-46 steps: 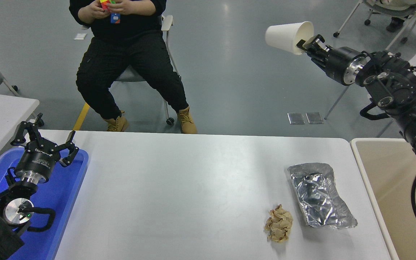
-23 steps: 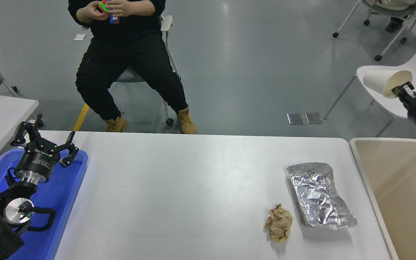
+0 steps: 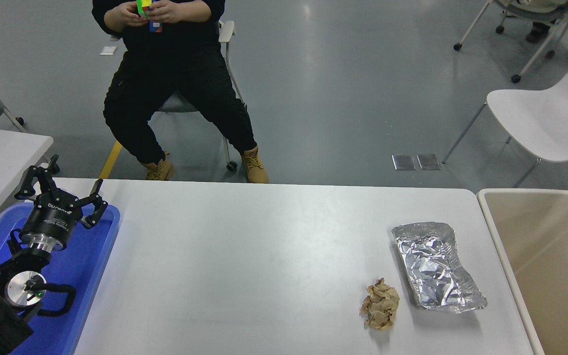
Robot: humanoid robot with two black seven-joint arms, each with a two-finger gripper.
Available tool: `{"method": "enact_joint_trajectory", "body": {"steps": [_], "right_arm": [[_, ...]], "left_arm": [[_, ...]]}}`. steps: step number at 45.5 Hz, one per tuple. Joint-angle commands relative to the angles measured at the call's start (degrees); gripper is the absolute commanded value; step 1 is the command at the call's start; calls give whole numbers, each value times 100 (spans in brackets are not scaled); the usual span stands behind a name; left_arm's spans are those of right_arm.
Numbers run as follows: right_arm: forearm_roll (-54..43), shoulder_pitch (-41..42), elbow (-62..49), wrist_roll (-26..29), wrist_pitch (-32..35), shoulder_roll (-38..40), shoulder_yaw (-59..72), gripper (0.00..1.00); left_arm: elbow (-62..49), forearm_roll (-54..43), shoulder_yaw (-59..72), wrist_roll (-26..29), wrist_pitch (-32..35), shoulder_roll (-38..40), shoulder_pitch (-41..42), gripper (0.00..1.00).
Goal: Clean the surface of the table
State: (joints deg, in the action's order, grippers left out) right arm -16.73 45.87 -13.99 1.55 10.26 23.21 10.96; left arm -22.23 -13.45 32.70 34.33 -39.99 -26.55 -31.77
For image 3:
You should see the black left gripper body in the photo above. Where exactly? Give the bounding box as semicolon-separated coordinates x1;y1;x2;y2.
20;192;84;243

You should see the tan paper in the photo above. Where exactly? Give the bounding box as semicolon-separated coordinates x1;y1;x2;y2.
360;278;401;331

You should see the silver foil tray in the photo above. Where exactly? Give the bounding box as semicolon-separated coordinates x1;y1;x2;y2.
392;222;488;314

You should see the person's right hand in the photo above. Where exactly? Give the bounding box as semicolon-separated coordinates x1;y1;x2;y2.
104;2;140;33

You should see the person's left hand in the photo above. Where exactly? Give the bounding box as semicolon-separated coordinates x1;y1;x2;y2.
147;0;188;23

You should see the yellow floor tape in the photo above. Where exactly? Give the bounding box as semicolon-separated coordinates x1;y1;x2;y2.
99;141;123;179

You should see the blue plastic tray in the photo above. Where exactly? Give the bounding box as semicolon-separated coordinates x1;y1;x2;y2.
0;202;121;355

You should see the person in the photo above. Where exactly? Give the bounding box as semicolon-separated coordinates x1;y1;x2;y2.
527;22;554;43
92;0;269;184

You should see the metal floor plate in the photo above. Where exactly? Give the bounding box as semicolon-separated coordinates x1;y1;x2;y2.
417;154;442;171
392;154;417;171

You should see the large pale bin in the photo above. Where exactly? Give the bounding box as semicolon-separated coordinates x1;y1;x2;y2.
477;188;568;355

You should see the white shell chair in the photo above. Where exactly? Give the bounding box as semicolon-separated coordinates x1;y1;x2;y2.
443;38;568;188

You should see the white-framed rolling chair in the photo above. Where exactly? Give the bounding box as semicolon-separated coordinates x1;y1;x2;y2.
454;0;568;83

